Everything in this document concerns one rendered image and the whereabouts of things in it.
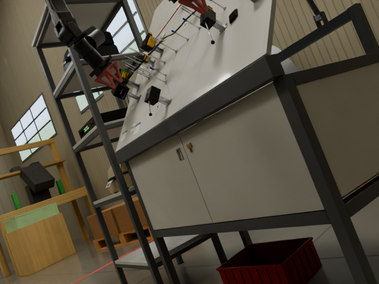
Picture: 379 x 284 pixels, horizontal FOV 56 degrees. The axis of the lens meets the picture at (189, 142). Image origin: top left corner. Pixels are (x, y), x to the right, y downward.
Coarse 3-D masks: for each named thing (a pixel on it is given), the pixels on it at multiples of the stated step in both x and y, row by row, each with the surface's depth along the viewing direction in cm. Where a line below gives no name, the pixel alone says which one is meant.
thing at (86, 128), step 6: (126, 108) 217; (102, 114) 207; (108, 114) 209; (114, 114) 211; (120, 114) 213; (90, 120) 211; (108, 120) 208; (114, 120) 211; (84, 126) 222; (90, 126) 214; (78, 132) 233; (84, 132) 225
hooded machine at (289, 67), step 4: (272, 48) 334; (276, 48) 337; (272, 52) 328; (276, 52) 332; (284, 60) 330; (288, 60) 334; (284, 64) 325; (288, 64) 329; (292, 64) 333; (284, 68) 321; (288, 68) 325; (292, 68) 328; (296, 68) 332; (288, 72) 320; (292, 72) 324; (252, 92) 305; (216, 112) 341
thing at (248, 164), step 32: (256, 96) 109; (192, 128) 139; (224, 128) 124; (256, 128) 113; (288, 128) 103; (192, 160) 145; (224, 160) 129; (256, 160) 116; (288, 160) 106; (224, 192) 134; (256, 192) 120; (288, 192) 109
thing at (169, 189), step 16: (160, 144) 161; (176, 144) 151; (144, 160) 177; (160, 160) 165; (176, 160) 154; (144, 176) 182; (160, 176) 169; (176, 176) 158; (192, 176) 148; (144, 192) 186; (160, 192) 173; (176, 192) 161; (192, 192) 151; (160, 208) 177; (176, 208) 165; (192, 208) 154; (160, 224) 182; (176, 224) 169; (192, 224) 158
